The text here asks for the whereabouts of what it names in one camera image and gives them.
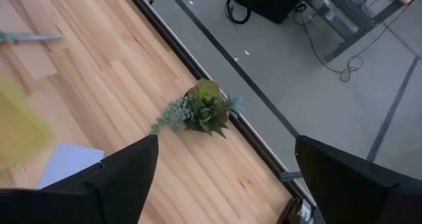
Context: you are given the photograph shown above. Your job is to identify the coiled black cable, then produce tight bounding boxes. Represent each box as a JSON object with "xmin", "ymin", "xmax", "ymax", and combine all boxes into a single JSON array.
[{"xmin": 225, "ymin": 0, "xmax": 253, "ymax": 25}]

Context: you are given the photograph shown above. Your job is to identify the black equipment case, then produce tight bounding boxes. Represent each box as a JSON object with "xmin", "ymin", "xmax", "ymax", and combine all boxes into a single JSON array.
[{"xmin": 239, "ymin": 0, "xmax": 313, "ymax": 24}]

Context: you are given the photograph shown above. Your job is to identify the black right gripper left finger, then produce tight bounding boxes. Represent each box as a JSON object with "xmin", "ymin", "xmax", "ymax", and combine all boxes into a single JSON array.
[{"xmin": 0, "ymin": 134, "xmax": 160, "ymax": 224}]

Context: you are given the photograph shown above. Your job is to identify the white sticky note pad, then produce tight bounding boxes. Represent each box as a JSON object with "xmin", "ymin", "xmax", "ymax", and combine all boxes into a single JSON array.
[{"xmin": 37, "ymin": 144, "xmax": 106, "ymax": 190}]

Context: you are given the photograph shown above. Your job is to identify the black aluminium table frame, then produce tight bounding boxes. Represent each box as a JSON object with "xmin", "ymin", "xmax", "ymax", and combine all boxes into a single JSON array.
[{"xmin": 121, "ymin": 0, "xmax": 317, "ymax": 211}]

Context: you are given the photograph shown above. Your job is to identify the artificial green succulent plant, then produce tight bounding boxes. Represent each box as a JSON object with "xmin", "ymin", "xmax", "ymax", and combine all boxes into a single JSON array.
[{"xmin": 150, "ymin": 78, "xmax": 244, "ymax": 140}]

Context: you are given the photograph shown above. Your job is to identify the green-handled scissors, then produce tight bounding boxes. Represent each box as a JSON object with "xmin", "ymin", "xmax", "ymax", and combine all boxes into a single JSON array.
[{"xmin": 0, "ymin": 30, "xmax": 64, "ymax": 45}]

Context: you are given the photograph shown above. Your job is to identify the black floor cable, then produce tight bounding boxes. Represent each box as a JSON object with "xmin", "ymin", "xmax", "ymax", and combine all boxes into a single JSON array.
[{"xmin": 293, "ymin": 1, "xmax": 422, "ymax": 83}]

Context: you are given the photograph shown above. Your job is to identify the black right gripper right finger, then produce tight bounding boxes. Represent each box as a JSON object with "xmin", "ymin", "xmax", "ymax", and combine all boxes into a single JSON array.
[{"xmin": 294, "ymin": 134, "xmax": 422, "ymax": 224}]

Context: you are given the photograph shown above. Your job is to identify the yellow translucent pencil box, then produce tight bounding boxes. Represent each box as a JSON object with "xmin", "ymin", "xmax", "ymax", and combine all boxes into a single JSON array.
[{"xmin": 0, "ymin": 80, "xmax": 53, "ymax": 171}]

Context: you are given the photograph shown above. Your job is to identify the grey desk frame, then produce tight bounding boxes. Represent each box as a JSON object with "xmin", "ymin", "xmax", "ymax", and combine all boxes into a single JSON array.
[{"xmin": 303, "ymin": 0, "xmax": 422, "ymax": 64}]

